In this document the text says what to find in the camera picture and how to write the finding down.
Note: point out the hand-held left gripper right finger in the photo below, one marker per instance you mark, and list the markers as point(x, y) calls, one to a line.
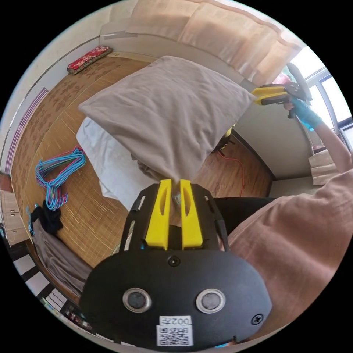
point(193, 220)

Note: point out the window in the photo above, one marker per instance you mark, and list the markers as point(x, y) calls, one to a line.
point(328, 91)

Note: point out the wooden cupboard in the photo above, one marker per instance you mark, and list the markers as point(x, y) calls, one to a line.
point(9, 212)

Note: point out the person's body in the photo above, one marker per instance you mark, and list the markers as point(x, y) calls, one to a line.
point(292, 248)

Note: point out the person's right forearm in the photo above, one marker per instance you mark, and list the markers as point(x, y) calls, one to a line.
point(335, 149)

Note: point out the person's right hand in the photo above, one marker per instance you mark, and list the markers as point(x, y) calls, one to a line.
point(306, 113)

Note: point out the light gray long sleeve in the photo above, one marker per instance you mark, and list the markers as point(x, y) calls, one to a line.
point(171, 110)

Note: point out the bunch of blue pink hangers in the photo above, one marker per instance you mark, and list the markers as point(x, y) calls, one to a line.
point(59, 172)

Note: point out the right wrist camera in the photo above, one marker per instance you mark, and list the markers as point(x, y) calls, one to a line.
point(296, 74)

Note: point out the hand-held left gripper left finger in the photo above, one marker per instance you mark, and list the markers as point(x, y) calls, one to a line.
point(157, 218)

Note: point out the red floral folded blanket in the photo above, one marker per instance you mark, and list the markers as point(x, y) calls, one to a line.
point(88, 59)

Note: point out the black garment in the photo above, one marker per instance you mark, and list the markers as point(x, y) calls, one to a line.
point(49, 218)

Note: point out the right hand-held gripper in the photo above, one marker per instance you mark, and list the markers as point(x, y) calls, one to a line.
point(296, 92)

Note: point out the bed with woven mat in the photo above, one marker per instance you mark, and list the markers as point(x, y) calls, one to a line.
point(82, 218)

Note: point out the beige curtain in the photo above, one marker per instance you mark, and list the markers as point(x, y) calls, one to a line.
point(220, 30)

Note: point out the dark gray garment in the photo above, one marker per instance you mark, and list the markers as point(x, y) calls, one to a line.
point(59, 259)

